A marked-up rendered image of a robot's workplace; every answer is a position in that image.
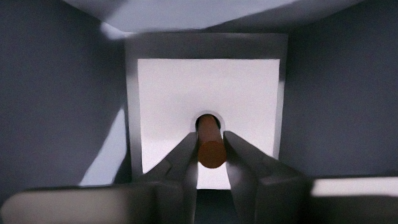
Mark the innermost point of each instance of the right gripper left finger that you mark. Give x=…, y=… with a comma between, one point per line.
x=167, y=197

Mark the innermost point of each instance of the white flat plate with hole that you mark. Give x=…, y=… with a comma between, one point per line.
x=174, y=93

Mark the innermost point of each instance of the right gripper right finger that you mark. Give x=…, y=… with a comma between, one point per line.
x=266, y=191

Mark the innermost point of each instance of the dark brown peg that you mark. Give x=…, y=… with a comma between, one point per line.
x=212, y=153

